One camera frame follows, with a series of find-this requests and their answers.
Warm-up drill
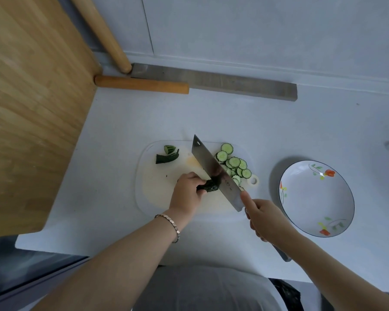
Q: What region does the person's right hand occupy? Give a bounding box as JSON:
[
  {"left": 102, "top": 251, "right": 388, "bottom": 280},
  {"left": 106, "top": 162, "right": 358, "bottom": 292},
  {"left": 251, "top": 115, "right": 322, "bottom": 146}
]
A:
[{"left": 239, "top": 190, "right": 301, "bottom": 244}]

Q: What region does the person's left hand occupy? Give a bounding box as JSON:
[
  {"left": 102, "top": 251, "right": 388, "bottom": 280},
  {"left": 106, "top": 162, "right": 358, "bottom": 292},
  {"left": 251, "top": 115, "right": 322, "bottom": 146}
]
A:
[{"left": 168, "top": 171, "right": 208, "bottom": 231}]

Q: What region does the dark green cucumber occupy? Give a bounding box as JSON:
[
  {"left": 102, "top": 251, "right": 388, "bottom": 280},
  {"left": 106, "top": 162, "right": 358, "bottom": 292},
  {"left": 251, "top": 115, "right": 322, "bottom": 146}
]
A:
[{"left": 196, "top": 176, "right": 222, "bottom": 193}]

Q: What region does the translucent plastic cutting board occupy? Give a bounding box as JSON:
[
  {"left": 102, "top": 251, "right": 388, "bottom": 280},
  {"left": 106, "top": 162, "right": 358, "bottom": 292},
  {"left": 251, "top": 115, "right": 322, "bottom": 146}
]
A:
[{"left": 134, "top": 140, "right": 260, "bottom": 217}]

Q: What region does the steel cleaver knife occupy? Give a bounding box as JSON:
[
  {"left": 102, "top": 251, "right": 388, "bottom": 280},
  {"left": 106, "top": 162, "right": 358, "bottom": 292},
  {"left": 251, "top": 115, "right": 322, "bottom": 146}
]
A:
[{"left": 191, "top": 134, "right": 293, "bottom": 263}]

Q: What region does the cucumber stem tip piece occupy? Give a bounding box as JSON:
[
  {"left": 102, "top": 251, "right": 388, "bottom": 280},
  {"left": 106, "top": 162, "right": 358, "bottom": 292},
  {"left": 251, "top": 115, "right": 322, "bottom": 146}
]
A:
[{"left": 155, "top": 149, "right": 180, "bottom": 165}]

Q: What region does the white floral plate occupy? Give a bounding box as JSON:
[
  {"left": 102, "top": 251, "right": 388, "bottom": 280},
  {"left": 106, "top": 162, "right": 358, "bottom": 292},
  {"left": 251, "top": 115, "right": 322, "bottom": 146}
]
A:
[{"left": 278, "top": 160, "right": 356, "bottom": 238}]

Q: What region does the pile of cucumber slices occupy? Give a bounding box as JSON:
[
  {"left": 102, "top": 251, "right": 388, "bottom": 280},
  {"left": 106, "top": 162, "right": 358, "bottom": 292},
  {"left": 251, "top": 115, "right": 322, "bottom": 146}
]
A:
[{"left": 214, "top": 143, "right": 253, "bottom": 187}]

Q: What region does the person's right forearm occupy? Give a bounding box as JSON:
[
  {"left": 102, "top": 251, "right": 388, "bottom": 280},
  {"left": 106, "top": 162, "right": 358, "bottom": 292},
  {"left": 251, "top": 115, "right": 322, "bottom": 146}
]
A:
[{"left": 285, "top": 231, "right": 389, "bottom": 311}]

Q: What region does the person's left forearm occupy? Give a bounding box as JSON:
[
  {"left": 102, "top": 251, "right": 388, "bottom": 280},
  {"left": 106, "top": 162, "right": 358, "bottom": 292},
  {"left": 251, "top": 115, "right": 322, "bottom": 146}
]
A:
[{"left": 32, "top": 213, "right": 188, "bottom": 311}]

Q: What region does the short wooden rolling pin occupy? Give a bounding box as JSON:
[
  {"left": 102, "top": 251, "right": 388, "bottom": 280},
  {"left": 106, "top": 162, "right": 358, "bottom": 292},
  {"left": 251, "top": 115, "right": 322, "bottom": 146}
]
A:
[{"left": 94, "top": 75, "right": 190, "bottom": 95}]

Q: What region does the black trash bag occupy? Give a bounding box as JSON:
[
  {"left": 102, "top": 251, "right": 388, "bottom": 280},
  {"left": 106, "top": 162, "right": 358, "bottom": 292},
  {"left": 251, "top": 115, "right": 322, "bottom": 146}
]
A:
[{"left": 269, "top": 278, "right": 304, "bottom": 311}]

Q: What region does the grey shirt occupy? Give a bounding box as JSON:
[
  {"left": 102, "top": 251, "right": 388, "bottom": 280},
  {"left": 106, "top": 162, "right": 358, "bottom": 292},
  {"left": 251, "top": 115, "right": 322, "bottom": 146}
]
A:
[{"left": 131, "top": 264, "right": 287, "bottom": 311}]

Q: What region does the long grey sharpening stone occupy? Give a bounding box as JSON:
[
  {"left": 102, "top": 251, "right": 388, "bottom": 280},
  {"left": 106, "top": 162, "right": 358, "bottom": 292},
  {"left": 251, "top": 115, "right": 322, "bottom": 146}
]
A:
[{"left": 129, "top": 63, "right": 298, "bottom": 102}]

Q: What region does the large wooden cutting board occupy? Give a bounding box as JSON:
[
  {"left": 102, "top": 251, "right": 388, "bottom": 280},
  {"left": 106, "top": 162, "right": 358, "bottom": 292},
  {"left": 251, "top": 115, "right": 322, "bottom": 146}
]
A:
[{"left": 0, "top": 0, "right": 103, "bottom": 238}]

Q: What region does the dark glass panel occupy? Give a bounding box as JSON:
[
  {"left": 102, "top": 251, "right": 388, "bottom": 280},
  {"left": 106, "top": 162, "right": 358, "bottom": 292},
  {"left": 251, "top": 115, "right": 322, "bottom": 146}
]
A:
[{"left": 0, "top": 235, "right": 91, "bottom": 311}]

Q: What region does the thick light wooden rolling pin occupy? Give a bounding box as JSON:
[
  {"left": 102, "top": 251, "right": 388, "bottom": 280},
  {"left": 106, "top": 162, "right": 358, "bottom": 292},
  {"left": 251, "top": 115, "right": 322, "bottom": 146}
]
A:
[{"left": 68, "top": 0, "right": 133, "bottom": 75}]

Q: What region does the grey pipe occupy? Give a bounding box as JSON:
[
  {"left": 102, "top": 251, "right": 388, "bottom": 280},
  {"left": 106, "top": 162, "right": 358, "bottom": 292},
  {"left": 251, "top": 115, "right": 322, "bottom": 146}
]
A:
[{"left": 55, "top": 0, "right": 109, "bottom": 75}]

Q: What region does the silver bracelet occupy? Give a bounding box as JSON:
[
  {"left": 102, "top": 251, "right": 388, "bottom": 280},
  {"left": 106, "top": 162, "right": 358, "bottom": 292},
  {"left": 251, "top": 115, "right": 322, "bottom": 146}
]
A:
[{"left": 154, "top": 214, "right": 181, "bottom": 244}]

